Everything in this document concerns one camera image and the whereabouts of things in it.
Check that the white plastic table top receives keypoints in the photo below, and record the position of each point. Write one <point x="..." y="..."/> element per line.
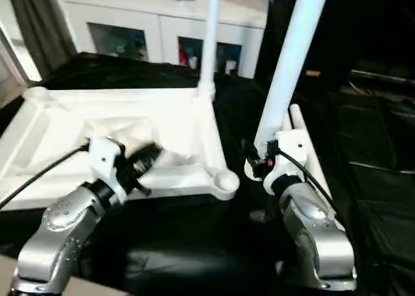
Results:
<point x="97" y="114"/>

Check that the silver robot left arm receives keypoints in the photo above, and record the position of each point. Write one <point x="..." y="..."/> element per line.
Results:
<point x="61" y="231"/>

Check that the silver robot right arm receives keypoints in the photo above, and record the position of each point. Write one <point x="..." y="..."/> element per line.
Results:
<point x="317" y="231"/>

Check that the small white jar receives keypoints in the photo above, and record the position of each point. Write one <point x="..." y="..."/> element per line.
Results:
<point x="193" y="62"/>
<point x="231" y="66"/>

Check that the black work surface mat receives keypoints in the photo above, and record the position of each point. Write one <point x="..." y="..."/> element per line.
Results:
<point x="194" y="244"/>

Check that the small yellow label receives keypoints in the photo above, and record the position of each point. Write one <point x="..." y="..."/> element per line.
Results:
<point x="313" y="72"/>

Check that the red bottle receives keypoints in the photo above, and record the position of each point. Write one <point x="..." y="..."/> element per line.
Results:
<point x="183" y="54"/>

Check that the white glass-door cabinet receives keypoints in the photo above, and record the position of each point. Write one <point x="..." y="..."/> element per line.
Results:
<point x="146" y="14"/>

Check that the long dark metal rod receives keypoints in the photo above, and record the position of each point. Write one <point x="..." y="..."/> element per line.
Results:
<point x="382" y="75"/>

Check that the black backdrop cloth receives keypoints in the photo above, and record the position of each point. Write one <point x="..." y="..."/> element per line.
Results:
<point x="356" y="27"/>

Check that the grey curtain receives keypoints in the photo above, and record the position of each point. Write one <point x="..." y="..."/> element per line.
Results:
<point x="42" y="27"/>

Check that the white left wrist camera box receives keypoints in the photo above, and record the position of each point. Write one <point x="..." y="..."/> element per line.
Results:
<point x="105" y="160"/>

